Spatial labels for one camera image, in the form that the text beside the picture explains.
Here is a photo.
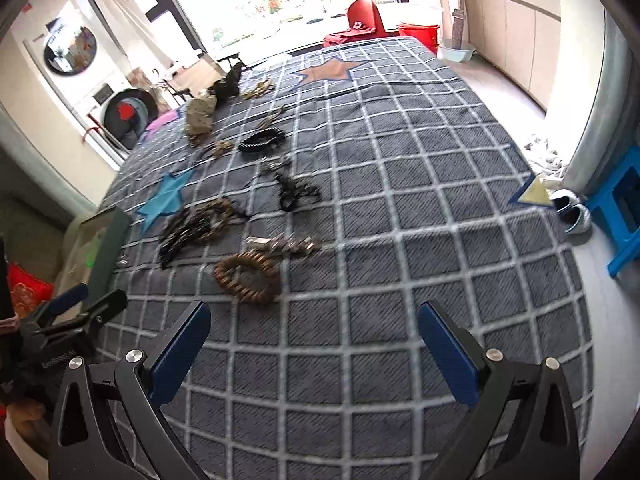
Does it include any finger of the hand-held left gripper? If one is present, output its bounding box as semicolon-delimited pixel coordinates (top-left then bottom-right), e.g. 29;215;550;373
37;289;128;338
22;284;90;329

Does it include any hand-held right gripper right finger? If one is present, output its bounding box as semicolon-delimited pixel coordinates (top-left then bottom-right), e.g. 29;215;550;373
416;301;583;480

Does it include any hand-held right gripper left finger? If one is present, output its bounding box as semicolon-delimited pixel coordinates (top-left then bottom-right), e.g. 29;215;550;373
47;301;212;480

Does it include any grey shallow box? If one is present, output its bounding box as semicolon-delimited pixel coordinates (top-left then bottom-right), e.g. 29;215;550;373
62;208;132;311

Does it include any dark bead bracelet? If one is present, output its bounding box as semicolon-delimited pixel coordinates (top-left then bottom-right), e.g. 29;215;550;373
159;210;236;268

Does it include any silver star hair clip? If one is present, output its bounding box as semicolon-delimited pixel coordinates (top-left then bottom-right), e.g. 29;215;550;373
247;235;321;259

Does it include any black hair clip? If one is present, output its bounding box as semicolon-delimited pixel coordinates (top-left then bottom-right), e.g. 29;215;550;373
274;172;323;212

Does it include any person's left hand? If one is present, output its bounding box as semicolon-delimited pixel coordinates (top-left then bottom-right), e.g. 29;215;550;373
7;398;49;440

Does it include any beige sofa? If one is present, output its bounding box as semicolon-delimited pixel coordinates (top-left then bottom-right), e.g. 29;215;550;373
0;155;101;306

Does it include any red embroidered cushion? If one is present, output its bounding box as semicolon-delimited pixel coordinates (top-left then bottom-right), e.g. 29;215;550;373
5;261;55;311

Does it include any grey plaid star blanket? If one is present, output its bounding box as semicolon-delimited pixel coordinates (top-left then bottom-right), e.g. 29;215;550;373
97;37;596;480

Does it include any silver shoe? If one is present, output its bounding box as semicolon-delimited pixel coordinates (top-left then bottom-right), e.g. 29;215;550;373
564;204;592;235
550;189;583;211

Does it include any white washing machine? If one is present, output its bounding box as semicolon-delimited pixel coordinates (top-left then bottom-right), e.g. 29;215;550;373
75;72;166;161

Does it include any black ridged bangle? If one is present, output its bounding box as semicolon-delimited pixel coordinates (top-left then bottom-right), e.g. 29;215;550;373
238;127;287;155

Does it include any blue plastic stool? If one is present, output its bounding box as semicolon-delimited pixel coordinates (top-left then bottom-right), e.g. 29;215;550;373
585;146;640;277

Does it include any beige crumpled pouch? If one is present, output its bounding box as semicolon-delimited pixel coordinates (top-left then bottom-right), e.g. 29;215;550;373
186;94;218;147

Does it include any beige folding chair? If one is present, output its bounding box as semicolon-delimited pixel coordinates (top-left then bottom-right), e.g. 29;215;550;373
160;52;226;101

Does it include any white dryer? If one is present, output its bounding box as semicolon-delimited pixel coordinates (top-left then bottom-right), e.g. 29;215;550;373
22;10;126;106

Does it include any black figurine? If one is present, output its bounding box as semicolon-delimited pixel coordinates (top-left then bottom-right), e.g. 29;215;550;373
207;62;246;103

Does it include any white curtain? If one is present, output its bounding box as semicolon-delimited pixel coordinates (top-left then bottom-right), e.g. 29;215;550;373
82;0;208;68

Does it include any light blue basin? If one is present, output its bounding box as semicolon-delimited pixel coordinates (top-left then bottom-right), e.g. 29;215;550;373
437;42;477;64

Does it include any red bucket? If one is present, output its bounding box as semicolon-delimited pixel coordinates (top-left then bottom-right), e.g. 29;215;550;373
397;20;442;53

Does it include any red plastic chair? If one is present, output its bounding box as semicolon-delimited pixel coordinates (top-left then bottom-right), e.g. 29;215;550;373
324;0;388;50

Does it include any brown wooden bead bracelet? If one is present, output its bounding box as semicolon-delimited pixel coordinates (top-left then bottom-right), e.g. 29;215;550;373
213;251;281;305

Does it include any red handled mop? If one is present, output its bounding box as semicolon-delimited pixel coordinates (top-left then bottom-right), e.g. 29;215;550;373
80;112;128;163

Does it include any gold chain ornament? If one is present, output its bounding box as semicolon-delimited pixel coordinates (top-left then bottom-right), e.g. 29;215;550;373
241;80;274;100

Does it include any beige wall cabinet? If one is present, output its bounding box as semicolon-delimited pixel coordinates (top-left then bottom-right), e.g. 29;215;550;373
462;0;563;111

